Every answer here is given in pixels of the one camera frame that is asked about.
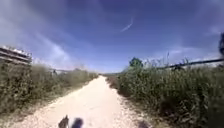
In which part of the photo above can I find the green tree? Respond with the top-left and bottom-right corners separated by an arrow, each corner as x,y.
129,56 -> 144,69

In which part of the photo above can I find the pale gravel path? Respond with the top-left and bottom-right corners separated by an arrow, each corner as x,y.
9,75 -> 152,128

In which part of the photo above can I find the tall green weeds strip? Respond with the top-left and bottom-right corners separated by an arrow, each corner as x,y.
105,63 -> 224,128
0,61 -> 100,118

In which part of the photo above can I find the robot's own part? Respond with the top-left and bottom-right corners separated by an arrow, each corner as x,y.
57,114 -> 70,128

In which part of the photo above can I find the dark railing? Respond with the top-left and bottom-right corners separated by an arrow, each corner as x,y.
156,57 -> 224,71

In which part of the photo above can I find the building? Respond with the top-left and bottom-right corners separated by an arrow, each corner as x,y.
0,45 -> 33,65

